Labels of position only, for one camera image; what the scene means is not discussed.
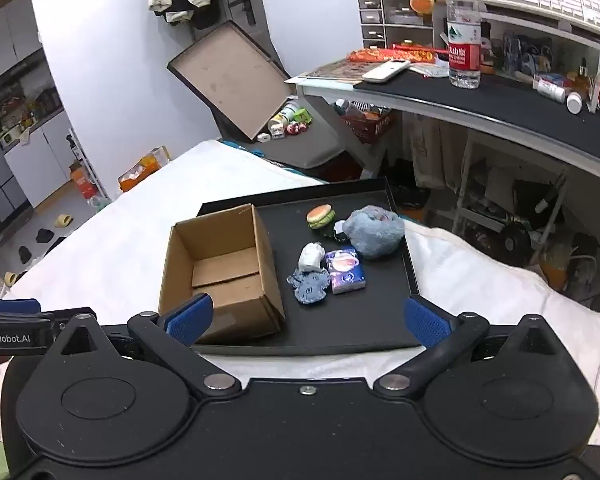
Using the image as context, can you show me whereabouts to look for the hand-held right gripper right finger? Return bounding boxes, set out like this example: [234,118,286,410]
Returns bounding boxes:
[372,296,563,396]

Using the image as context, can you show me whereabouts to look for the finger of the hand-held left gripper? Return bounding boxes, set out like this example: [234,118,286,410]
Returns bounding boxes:
[0,298,97,328]

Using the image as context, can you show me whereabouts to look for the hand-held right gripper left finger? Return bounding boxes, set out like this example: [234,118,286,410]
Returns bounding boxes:
[45,292,243,396]

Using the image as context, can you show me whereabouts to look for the black tray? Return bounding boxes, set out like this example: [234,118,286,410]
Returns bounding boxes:
[196,177,436,356]

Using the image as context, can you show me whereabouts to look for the brown cardboard box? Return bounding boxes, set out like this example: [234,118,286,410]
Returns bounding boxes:
[158,203,287,346]

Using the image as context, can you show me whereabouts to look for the blue tissue packet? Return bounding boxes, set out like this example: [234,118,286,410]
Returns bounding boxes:
[324,247,367,295]

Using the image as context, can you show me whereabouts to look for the blue fluffy plush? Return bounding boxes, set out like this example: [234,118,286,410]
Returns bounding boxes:
[342,205,406,260]

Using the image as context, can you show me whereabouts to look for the blue denim plush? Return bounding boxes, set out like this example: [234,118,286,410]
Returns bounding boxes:
[286,267,331,306]

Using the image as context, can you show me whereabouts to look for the white ball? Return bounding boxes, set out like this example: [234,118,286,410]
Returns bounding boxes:
[298,242,326,272]

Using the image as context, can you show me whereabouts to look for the black heart plush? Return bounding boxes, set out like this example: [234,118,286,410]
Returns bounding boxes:
[325,220,351,246]

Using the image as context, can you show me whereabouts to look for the white metal rack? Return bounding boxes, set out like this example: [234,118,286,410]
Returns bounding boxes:
[452,140,571,261]

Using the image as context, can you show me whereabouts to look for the orange bag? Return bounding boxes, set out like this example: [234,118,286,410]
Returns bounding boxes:
[70,160,98,200]

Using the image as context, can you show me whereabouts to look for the burger plush toy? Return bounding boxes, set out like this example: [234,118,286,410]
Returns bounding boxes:
[306,203,337,231]

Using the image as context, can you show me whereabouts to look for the white kitchen cabinet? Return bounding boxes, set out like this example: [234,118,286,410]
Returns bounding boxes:
[0,50,106,231]

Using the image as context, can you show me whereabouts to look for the orange clear box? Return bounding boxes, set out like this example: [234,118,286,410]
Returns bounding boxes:
[118,146,172,192]

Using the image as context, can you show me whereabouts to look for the beige tote bag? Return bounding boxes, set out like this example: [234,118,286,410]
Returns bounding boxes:
[402,115,468,191]

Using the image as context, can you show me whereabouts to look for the grey chair seat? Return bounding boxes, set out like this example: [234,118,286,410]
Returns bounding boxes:
[220,105,366,171]

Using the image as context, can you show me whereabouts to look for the red plastic basket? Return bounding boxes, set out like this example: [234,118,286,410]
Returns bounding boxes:
[340,110,396,145]

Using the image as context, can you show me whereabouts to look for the black-topped desk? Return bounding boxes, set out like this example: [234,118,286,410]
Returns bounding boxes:
[296,57,600,186]

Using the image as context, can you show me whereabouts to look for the large brown box lid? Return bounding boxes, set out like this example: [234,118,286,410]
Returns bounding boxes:
[166,20,292,142]

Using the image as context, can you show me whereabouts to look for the white remote control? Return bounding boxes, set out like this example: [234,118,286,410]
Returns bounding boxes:
[361,59,412,84]

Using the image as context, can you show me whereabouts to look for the white tube bottle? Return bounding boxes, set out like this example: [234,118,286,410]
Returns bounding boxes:
[532,79,567,103]

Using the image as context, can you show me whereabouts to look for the magazine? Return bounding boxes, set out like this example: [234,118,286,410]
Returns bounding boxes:
[300,59,376,83]

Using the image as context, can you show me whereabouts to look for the red snack packet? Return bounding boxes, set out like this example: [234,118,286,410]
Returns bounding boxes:
[347,47,436,65]

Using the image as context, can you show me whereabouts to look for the clear water bottle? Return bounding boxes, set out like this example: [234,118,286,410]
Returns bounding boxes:
[446,0,482,89]

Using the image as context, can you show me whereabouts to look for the grey drawer organizer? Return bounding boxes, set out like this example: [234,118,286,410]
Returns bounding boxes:
[357,0,448,51]

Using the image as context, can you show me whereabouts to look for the white monitor riser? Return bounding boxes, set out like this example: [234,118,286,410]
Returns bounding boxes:
[480,2,600,113]

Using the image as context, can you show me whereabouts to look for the black door handle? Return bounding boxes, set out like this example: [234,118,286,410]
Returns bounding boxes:
[228,0,257,25]

